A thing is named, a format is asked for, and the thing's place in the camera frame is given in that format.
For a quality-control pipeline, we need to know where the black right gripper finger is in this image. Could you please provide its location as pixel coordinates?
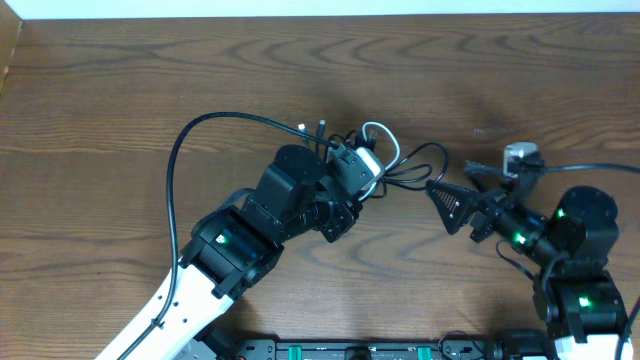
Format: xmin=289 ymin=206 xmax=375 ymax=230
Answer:
xmin=464 ymin=161 xmax=504 ymax=178
xmin=426 ymin=180 xmax=480 ymax=235

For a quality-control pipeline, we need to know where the thin black cable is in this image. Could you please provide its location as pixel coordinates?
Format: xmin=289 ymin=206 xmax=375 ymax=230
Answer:
xmin=314 ymin=119 xmax=450 ymax=199

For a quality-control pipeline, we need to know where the black and white cable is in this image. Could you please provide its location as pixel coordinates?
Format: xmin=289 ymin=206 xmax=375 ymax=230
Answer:
xmin=297 ymin=121 xmax=402 ymax=201

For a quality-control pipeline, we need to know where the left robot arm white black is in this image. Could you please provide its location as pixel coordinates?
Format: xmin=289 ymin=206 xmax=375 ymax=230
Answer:
xmin=99 ymin=145 xmax=369 ymax=359

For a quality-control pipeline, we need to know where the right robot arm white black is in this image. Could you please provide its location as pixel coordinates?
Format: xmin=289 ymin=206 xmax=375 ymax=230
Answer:
xmin=426 ymin=158 xmax=639 ymax=359

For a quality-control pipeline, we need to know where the left camera black cable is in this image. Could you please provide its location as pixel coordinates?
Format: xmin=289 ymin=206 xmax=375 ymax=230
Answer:
xmin=114 ymin=111 xmax=341 ymax=360

